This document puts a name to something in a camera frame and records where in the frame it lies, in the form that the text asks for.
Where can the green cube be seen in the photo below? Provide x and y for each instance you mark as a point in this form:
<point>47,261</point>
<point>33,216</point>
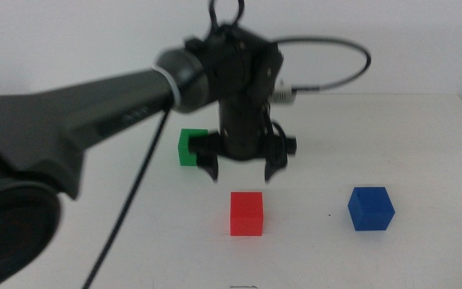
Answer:
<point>183,152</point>

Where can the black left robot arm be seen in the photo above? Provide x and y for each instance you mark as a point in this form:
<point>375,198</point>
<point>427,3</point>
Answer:
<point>54,120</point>

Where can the blue cube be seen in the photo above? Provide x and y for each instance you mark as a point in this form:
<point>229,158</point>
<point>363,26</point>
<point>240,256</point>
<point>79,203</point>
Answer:
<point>371,209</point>

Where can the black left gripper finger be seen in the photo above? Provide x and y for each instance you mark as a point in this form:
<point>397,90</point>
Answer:
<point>211,164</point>
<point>274,165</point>

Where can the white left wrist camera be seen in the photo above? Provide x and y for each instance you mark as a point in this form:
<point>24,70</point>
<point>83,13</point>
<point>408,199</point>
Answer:
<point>283,95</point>

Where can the red cube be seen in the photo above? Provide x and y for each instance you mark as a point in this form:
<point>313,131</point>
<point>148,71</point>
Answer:
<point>247,214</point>

